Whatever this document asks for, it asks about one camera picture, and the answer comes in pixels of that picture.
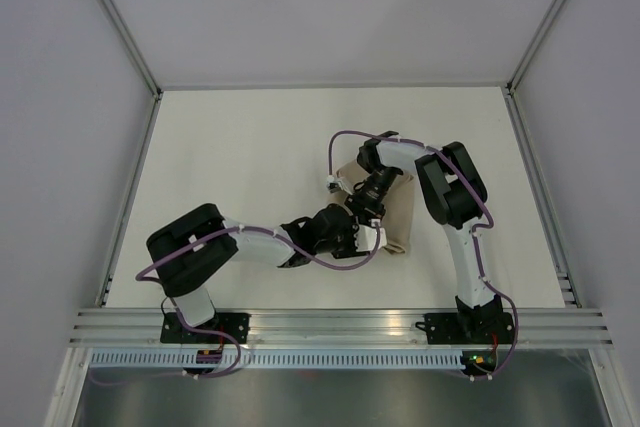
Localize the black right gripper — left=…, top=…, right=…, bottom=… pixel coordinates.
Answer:
left=345, top=165, right=400, bottom=223

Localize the beige cloth napkin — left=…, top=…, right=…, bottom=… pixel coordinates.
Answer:
left=328, top=160, right=416, bottom=255

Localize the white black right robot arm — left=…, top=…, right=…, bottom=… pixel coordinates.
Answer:
left=345, top=131, right=504, bottom=342

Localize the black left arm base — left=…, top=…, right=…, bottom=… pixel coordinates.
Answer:
left=160, top=312, right=250, bottom=345

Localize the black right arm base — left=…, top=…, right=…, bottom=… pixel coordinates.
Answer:
left=415, top=313, right=516, bottom=346

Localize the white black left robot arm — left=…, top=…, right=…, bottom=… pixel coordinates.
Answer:
left=135, top=203, right=387, bottom=343

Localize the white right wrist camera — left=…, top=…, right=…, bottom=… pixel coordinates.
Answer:
left=326, top=175, right=345, bottom=194

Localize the aluminium rear frame bar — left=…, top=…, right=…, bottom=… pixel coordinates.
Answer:
left=159, top=80, right=508, bottom=92

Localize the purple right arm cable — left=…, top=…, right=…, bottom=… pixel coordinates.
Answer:
left=327, top=129, right=524, bottom=383

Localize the aluminium table edge rail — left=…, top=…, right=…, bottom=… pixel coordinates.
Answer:
left=93, top=90, right=164, bottom=308

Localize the aluminium front mounting rail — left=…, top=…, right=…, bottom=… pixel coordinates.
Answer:
left=68, top=308, right=613, bottom=349

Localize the white slotted cable duct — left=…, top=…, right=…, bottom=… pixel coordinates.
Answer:
left=89, top=347, right=464, bottom=371

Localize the aluminium right frame post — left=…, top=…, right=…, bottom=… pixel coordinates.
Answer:
left=504, top=0, right=570, bottom=95

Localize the aluminium frame post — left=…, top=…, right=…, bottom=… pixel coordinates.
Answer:
left=504, top=0, right=570, bottom=95
left=96, top=0, right=162, bottom=99

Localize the aluminium left frame post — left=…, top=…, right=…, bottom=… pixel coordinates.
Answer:
left=96, top=0, right=162, bottom=99

